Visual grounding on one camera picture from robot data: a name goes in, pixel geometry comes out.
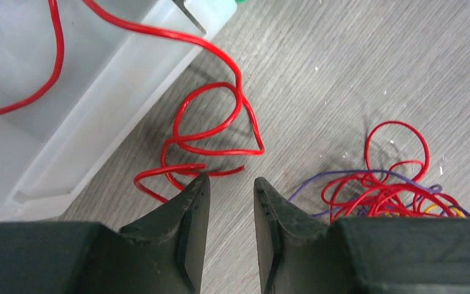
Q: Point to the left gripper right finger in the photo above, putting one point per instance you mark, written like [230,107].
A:
[299,254]

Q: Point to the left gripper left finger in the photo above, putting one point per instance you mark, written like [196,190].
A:
[161,252]

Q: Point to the white plastic bin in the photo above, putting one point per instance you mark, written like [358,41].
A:
[110,79]

